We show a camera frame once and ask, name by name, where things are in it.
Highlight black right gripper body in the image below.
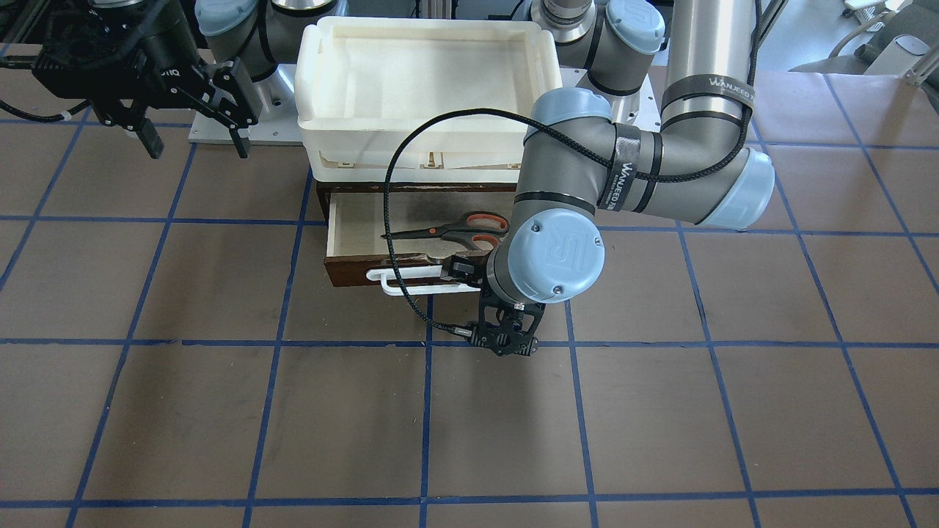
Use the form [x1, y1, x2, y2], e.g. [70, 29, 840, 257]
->
[92, 29, 261, 133]

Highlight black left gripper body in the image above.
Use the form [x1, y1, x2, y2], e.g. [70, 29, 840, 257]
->
[469, 293, 544, 356]

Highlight grey orange scissors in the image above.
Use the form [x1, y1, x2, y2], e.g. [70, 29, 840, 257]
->
[380, 210, 510, 251]

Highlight light wooden drawer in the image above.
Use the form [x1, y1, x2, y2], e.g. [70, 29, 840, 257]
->
[324, 191, 514, 287]

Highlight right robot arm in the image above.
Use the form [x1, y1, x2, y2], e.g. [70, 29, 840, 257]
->
[89, 1, 348, 159]

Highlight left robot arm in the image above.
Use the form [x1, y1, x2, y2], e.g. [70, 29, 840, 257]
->
[465, 1, 775, 355]

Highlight dark brown wooden cabinet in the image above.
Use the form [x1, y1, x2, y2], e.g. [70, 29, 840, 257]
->
[315, 180, 516, 220]

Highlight white plastic tray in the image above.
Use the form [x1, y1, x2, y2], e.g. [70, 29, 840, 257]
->
[294, 17, 561, 183]

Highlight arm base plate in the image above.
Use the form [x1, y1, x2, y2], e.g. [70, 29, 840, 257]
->
[560, 67, 661, 133]
[189, 62, 305, 146]

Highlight white drawer handle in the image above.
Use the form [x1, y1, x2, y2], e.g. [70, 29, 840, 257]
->
[365, 265, 481, 297]

